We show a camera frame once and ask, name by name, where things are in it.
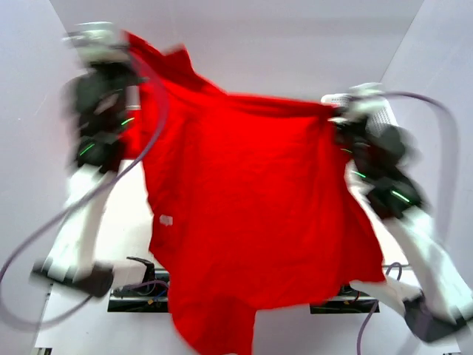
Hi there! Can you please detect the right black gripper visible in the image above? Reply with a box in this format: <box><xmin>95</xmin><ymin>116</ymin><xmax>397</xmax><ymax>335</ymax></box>
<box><xmin>327</xmin><ymin>106</ymin><xmax>367</xmax><ymax>180</ymax></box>

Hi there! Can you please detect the red t shirt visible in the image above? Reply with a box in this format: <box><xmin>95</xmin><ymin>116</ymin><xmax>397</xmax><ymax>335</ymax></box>
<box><xmin>127</xmin><ymin>35</ymin><xmax>384</xmax><ymax>354</ymax></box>

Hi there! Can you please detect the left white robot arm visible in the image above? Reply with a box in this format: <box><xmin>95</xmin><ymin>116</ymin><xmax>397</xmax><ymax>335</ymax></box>
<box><xmin>32</xmin><ymin>21</ymin><xmax>140</xmax><ymax>297</ymax></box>

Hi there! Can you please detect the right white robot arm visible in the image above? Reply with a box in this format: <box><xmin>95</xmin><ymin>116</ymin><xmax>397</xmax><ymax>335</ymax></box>
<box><xmin>333</xmin><ymin>83</ymin><xmax>472</xmax><ymax>343</ymax></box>

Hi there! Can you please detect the white plastic basket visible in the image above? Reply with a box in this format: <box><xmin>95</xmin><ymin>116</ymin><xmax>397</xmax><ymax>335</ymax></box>
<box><xmin>321</xmin><ymin>93</ymin><xmax>398</xmax><ymax>136</ymax></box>

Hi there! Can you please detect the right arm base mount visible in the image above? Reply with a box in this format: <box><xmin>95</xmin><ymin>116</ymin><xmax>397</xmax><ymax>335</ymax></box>
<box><xmin>310</xmin><ymin>285</ymin><xmax>379</xmax><ymax>314</ymax></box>

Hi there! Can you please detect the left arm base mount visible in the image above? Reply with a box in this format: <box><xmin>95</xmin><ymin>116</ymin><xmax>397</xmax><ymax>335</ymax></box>
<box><xmin>107</xmin><ymin>257</ymin><xmax>170</xmax><ymax>314</ymax></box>

